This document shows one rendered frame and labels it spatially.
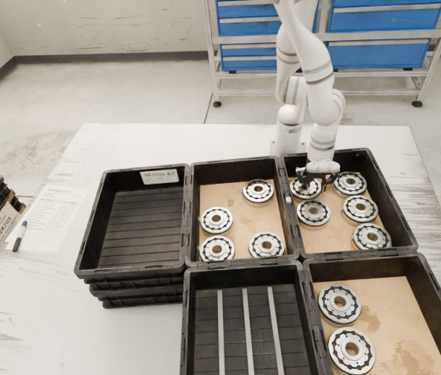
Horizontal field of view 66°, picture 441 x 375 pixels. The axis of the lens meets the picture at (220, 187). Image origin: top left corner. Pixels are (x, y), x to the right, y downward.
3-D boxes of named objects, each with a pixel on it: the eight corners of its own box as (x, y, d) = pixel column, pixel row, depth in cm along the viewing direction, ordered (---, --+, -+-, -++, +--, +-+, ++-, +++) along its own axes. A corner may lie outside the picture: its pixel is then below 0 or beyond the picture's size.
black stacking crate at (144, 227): (114, 193, 124) (104, 171, 116) (194, 187, 123) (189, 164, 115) (89, 295, 97) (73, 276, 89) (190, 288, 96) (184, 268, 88)
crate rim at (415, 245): (277, 159, 115) (278, 154, 113) (367, 152, 113) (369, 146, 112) (300, 263, 87) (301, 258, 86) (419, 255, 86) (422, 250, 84)
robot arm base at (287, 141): (274, 143, 138) (277, 109, 124) (297, 143, 137) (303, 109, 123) (274, 159, 132) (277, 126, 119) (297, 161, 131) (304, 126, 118)
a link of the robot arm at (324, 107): (311, 130, 90) (296, 83, 83) (323, 113, 95) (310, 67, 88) (337, 129, 85) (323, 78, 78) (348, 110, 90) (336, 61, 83)
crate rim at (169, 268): (105, 175, 118) (102, 170, 116) (190, 167, 116) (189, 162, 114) (75, 280, 90) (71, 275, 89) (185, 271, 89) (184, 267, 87)
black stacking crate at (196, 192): (195, 186, 123) (190, 164, 115) (277, 179, 122) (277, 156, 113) (192, 288, 96) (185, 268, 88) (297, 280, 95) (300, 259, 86)
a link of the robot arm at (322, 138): (317, 129, 102) (306, 146, 97) (323, 82, 91) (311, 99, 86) (340, 135, 99) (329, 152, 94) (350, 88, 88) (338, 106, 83)
